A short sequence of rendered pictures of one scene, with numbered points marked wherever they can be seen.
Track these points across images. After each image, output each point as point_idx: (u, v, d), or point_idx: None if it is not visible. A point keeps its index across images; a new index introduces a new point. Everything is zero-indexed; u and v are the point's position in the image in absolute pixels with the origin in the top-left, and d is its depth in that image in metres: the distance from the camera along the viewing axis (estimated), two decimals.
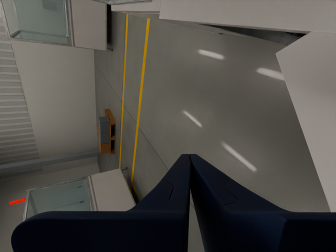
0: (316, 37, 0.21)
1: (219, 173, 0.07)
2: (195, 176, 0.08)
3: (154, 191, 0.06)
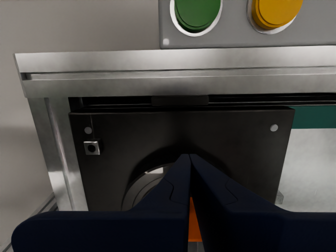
0: None
1: (219, 173, 0.07)
2: (195, 176, 0.08)
3: (154, 191, 0.06)
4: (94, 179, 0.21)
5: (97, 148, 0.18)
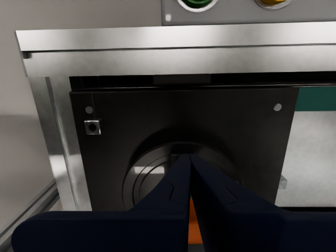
0: None
1: (219, 173, 0.07)
2: (195, 176, 0.08)
3: (154, 191, 0.06)
4: (95, 161, 0.20)
5: (98, 128, 0.18)
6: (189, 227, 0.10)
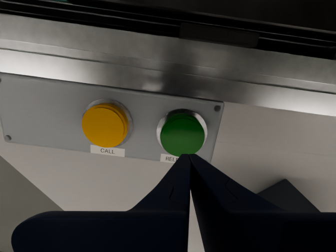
0: None
1: (219, 173, 0.07)
2: (195, 176, 0.08)
3: (154, 191, 0.06)
4: None
5: None
6: None
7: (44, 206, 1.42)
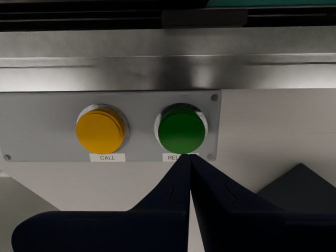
0: None
1: (219, 173, 0.07)
2: (195, 176, 0.08)
3: (154, 191, 0.06)
4: None
5: None
6: None
7: None
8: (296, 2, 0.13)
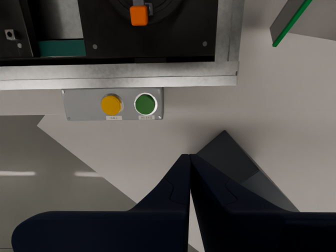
0: (49, 116, 0.47)
1: (219, 173, 0.07)
2: (195, 176, 0.08)
3: (154, 191, 0.06)
4: (11, 5, 0.29)
5: (6, 34, 0.30)
6: None
7: (72, 204, 1.66)
8: None
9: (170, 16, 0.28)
